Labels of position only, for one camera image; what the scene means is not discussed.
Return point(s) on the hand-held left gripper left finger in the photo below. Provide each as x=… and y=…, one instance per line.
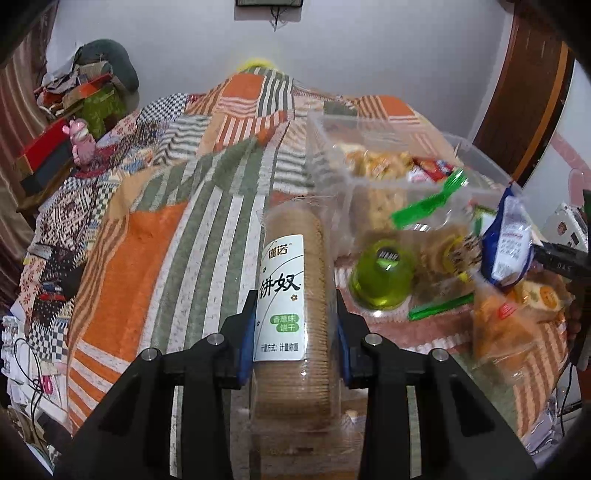
x=246, y=337

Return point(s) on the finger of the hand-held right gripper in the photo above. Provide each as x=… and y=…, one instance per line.
x=561, y=258

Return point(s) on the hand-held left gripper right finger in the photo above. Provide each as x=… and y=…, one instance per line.
x=342, y=341

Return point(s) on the blue and white snack packet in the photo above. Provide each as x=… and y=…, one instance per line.
x=508, y=244

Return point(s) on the round cracker roll packet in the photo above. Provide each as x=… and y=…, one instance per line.
x=295, y=392

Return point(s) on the clear plastic storage box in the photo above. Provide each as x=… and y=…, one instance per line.
x=332, y=138

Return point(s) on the yellow cake packet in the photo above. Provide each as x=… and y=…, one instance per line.
x=545, y=297

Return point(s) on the green jelly cup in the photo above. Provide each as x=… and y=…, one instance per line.
x=381, y=277

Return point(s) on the orange snack packet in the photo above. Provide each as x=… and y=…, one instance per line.
x=501, y=327

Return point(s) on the green strip packet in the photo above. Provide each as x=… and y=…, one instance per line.
x=438, y=307

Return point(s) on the patchwork blanket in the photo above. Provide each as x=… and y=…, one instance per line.
x=184, y=240

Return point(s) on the clear cookie packet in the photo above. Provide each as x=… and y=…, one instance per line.
x=445, y=263

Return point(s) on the pale cracker packet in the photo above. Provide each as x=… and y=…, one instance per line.
x=381, y=207

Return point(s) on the green plastic fork packet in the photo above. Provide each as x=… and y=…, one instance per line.
x=427, y=203

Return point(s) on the red snack packet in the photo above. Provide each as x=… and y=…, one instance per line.
x=431, y=170

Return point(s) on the brown wooden door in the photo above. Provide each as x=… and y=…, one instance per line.
x=526, y=101

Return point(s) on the pile of yellow snack packets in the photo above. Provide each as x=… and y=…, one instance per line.
x=376, y=164

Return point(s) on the pink plush toy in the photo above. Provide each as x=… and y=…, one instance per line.
x=83, y=143

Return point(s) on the red box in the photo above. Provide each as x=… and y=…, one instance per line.
x=44, y=154

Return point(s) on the pile of clutter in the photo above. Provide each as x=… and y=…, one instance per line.
x=76, y=94

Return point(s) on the grey green cushion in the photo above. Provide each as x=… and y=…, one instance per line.
x=113, y=57

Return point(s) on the striped brown curtain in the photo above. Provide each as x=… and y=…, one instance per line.
x=21, y=120

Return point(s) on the dark picture frame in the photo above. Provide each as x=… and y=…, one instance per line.
x=268, y=2

